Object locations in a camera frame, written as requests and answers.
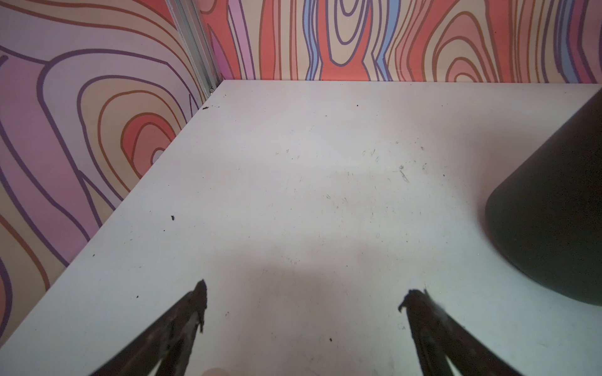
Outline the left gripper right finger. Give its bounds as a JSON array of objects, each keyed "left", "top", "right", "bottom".
[{"left": 398, "top": 289, "right": 520, "bottom": 375}]

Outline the black vase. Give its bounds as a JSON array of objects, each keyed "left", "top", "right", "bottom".
[{"left": 484, "top": 92, "right": 601, "bottom": 306}]

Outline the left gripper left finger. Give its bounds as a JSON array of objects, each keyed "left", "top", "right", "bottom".
[{"left": 93, "top": 280, "right": 208, "bottom": 375}]

